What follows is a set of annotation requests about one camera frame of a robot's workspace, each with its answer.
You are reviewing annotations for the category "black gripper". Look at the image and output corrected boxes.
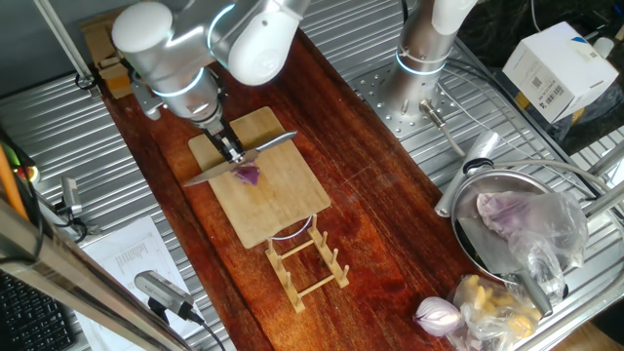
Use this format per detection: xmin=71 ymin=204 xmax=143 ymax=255
xmin=201 ymin=119 xmax=247 ymax=165

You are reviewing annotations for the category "steel kitchen knife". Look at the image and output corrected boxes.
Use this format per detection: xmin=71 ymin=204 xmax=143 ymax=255
xmin=182 ymin=130 xmax=299 ymax=188

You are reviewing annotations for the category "purple onion wedge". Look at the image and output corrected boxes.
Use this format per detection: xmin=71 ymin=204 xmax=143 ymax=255
xmin=230 ymin=164 xmax=262 ymax=188

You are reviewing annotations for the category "bamboo cutting board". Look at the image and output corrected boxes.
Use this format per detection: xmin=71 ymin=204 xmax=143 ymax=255
xmin=188 ymin=105 xmax=332 ymax=251

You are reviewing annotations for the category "cardboard box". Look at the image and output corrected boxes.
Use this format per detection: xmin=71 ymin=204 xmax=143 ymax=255
xmin=79 ymin=9 xmax=137 ymax=100

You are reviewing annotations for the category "dark red wooden plank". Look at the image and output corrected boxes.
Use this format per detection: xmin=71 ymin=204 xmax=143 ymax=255
xmin=100 ymin=28 xmax=482 ymax=351

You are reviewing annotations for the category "wooden peg rack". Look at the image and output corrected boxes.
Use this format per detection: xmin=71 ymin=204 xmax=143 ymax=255
xmin=264 ymin=214 xmax=352 ymax=315

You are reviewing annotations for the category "printed paper sheet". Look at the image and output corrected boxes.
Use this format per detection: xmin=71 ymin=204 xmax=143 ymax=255
xmin=75 ymin=215 xmax=196 ymax=351

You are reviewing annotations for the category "long aluminium bar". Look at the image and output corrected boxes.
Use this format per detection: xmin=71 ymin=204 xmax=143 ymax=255
xmin=0 ymin=197 xmax=194 ymax=351

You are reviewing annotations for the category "thin metal pole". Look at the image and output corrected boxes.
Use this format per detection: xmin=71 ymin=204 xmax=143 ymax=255
xmin=32 ymin=0 xmax=98 ymax=92

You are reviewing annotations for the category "orange stick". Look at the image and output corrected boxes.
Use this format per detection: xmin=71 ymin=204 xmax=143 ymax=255
xmin=0 ymin=144 xmax=29 ymax=221

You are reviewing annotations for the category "round metal bowl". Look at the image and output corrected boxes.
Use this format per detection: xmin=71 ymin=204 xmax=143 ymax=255
xmin=449 ymin=168 xmax=570 ymax=299

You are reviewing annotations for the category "black keyboard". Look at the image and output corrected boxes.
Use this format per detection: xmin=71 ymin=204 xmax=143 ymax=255
xmin=0 ymin=270 xmax=77 ymax=351

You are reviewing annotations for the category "peeled onion half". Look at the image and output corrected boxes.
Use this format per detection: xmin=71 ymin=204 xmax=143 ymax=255
xmin=413 ymin=295 xmax=464 ymax=338

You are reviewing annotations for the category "black plastic bag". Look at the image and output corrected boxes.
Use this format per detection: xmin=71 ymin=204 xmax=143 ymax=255
xmin=457 ymin=0 xmax=624 ymax=156

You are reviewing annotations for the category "clear bag with yellow pieces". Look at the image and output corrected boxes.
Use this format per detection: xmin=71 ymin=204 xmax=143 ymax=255
xmin=447 ymin=273 xmax=545 ymax=351

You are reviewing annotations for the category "clear bag with purple onion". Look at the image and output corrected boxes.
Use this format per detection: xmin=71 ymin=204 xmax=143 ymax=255
xmin=476 ymin=188 xmax=591 ymax=307

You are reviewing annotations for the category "white carton box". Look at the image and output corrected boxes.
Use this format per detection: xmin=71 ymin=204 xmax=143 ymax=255
xmin=501 ymin=20 xmax=620 ymax=125

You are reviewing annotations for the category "aluminium profile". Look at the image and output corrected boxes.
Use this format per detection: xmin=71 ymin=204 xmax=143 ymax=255
xmin=582 ymin=178 xmax=624 ymax=218
xmin=586 ymin=139 xmax=624 ymax=177

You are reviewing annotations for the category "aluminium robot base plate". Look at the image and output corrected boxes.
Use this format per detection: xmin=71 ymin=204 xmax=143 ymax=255
xmin=347 ymin=62 xmax=465 ymax=143

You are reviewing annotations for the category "silver camera with black cable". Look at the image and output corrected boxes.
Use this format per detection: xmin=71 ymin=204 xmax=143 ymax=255
xmin=133 ymin=270 xmax=228 ymax=351

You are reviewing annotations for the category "small silver camera on mount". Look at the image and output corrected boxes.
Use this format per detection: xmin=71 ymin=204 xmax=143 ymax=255
xmin=51 ymin=175 xmax=90 ymax=244

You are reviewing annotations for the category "silver cable connector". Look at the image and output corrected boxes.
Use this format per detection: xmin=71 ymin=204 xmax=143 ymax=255
xmin=418 ymin=98 xmax=468 ymax=158

